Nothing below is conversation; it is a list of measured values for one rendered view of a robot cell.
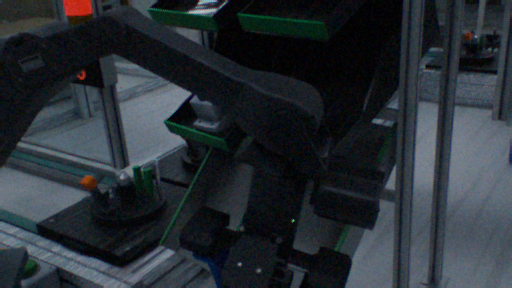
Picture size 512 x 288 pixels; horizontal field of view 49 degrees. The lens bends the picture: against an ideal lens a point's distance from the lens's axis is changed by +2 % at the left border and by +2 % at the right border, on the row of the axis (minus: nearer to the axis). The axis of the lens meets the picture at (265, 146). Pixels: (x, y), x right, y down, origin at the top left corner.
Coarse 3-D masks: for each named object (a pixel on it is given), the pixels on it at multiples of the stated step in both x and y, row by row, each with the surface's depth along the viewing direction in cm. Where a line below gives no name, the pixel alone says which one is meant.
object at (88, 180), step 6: (84, 180) 97; (90, 180) 96; (96, 180) 98; (84, 186) 97; (90, 186) 96; (96, 186) 98; (90, 192) 98; (96, 192) 98; (96, 198) 99; (102, 198) 99; (102, 204) 100; (108, 204) 101
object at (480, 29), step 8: (480, 0) 537; (496, 0) 604; (480, 8) 540; (440, 16) 624; (480, 16) 542; (480, 24) 545; (464, 32) 556; (472, 32) 552; (480, 32) 547; (488, 32) 544; (496, 32) 540
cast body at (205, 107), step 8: (192, 104) 75; (200, 104) 73; (208, 104) 73; (200, 112) 75; (208, 112) 74; (216, 112) 73; (224, 112) 74; (200, 120) 76; (208, 120) 75; (216, 120) 74; (224, 120) 74; (232, 120) 76; (200, 128) 76; (208, 128) 74; (216, 128) 74; (224, 128) 75; (232, 128) 76; (216, 136) 75; (224, 136) 75
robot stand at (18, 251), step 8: (16, 248) 79; (24, 248) 79; (0, 256) 78; (8, 256) 78; (16, 256) 77; (24, 256) 78; (0, 264) 76; (8, 264) 76; (16, 264) 76; (24, 264) 77; (0, 272) 74; (8, 272) 74; (16, 272) 74; (0, 280) 72; (8, 280) 72; (16, 280) 73
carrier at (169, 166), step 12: (168, 156) 129; (180, 156) 129; (192, 156) 124; (204, 156) 123; (144, 168) 124; (168, 168) 123; (180, 168) 123; (192, 168) 120; (168, 180) 118; (180, 180) 117; (192, 180) 117
